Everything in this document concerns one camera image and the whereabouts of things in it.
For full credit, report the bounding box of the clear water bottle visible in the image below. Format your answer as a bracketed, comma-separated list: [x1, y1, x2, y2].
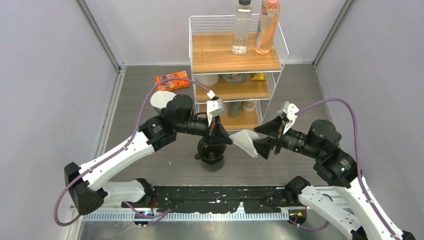
[232, 0, 252, 55]

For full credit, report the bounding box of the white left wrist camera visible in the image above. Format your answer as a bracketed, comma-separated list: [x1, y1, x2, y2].
[206, 90, 225, 126]

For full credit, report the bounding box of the white cup on shelf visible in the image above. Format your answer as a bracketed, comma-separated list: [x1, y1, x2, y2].
[195, 74, 220, 87]

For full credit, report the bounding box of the dark green dripper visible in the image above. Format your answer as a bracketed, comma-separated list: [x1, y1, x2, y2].
[194, 139, 227, 162]

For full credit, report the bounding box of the yellow snack packet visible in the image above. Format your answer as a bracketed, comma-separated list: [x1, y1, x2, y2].
[251, 72, 268, 81]

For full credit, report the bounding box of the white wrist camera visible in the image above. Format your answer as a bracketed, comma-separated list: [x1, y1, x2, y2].
[277, 101, 300, 135]
[206, 90, 225, 126]

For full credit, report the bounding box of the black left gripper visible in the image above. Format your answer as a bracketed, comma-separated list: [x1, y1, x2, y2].
[175, 112, 233, 148]

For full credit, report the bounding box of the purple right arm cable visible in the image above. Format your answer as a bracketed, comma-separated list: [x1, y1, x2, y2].
[294, 97, 402, 240]

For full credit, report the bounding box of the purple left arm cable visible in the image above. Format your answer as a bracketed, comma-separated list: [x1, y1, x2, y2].
[53, 78, 213, 227]

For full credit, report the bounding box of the pink drink bottle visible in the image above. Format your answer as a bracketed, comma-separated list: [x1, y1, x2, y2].
[254, 0, 281, 55]

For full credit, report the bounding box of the white wire wooden shelf rack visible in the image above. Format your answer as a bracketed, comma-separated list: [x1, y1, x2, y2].
[189, 14, 289, 131]

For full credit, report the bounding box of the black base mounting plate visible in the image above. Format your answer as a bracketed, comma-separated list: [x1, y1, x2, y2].
[143, 186, 301, 214]

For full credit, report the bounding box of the printed ceramic bowl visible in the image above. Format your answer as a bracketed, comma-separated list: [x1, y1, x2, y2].
[221, 73, 247, 84]

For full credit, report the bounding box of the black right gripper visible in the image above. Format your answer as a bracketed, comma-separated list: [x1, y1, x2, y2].
[245, 113, 322, 158]

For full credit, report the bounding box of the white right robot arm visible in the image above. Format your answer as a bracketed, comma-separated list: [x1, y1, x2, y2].
[252, 116, 415, 240]

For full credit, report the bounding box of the smoky glass mug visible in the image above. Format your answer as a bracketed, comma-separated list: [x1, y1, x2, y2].
[201, 158, 225, 173]

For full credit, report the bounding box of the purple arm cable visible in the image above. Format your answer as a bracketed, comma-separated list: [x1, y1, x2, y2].
[294, 97, 402, 240]
[53, 78, 213, 227]

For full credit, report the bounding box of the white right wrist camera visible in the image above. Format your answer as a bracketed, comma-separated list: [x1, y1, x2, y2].
[277, 101, 300, 135]

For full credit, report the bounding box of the orange snack box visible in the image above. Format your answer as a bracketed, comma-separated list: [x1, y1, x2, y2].
[155, 70, 191, 91]

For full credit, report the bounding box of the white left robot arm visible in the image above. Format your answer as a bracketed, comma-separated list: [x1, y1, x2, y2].
[64, 94, 233, 216]

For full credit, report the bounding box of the grey metal can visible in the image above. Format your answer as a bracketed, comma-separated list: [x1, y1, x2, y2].
[227, 101, 243, 118]

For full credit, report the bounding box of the white printed cup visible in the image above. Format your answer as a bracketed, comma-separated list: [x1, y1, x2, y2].
[241, 100, 258, 112]

